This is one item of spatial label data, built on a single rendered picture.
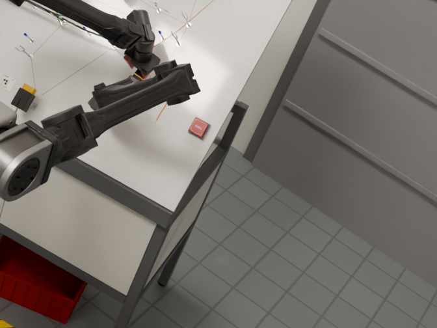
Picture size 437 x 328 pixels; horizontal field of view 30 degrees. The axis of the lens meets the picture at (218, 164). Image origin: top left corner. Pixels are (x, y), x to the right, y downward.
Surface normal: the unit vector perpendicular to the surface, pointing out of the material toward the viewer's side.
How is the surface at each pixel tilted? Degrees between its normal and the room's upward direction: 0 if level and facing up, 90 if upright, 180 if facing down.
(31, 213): 90
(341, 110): 90
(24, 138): 0
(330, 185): 90
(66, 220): 90
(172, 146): 53
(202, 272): 0
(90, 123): 46
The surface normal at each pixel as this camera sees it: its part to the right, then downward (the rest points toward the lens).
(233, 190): 0.35, -0.76
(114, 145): -0.07, -0.11
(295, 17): -0.48, 0.36
